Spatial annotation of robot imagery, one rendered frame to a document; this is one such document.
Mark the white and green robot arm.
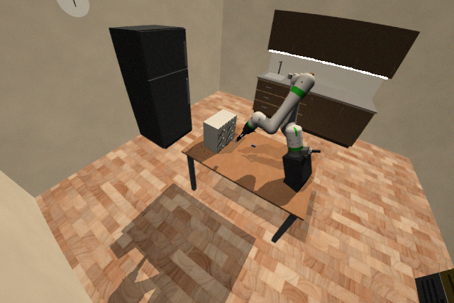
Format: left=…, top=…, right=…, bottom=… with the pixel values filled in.
left=244, top=73, right=321, bottom=158

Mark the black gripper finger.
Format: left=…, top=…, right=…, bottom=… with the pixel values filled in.
left=235, top=133, right=244, bottom=143

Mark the grey small chest of drawers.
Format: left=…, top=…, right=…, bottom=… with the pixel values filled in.
left=203, top=109, right=237, bottom=154

